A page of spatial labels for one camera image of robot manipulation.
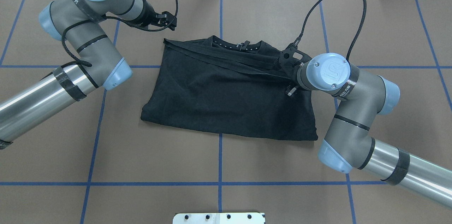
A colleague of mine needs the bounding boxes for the camera cable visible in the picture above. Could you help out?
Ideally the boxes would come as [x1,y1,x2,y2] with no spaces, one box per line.
[62,0,179,67]
[290,0,367,63]

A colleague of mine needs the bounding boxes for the black graphic t-shirt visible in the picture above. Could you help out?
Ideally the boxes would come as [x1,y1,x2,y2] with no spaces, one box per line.
[141,36,318,141]

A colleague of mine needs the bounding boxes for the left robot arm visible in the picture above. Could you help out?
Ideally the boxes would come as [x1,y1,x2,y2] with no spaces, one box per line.
[0,0,177,149]

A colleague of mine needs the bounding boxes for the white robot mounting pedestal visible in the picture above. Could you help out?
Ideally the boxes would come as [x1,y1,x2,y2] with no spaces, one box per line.
[172,212,266,224]

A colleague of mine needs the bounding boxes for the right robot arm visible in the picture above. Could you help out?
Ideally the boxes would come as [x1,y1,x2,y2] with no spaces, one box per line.
[278,50,452,208]

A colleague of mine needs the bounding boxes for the left camera cable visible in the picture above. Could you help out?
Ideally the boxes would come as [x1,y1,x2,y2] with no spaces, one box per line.
[62,0,179,67]

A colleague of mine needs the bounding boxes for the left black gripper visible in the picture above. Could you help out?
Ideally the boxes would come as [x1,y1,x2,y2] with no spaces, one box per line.
[141,3,178,31]

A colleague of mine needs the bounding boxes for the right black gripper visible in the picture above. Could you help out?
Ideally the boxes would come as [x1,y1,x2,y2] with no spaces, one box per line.
[285,65,305,96]

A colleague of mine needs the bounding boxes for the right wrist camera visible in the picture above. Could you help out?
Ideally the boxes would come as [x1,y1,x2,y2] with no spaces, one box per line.
[276,43,312,77]

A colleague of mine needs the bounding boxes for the right camera cable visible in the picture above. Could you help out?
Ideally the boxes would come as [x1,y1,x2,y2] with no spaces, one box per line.
[290,0,367,63]

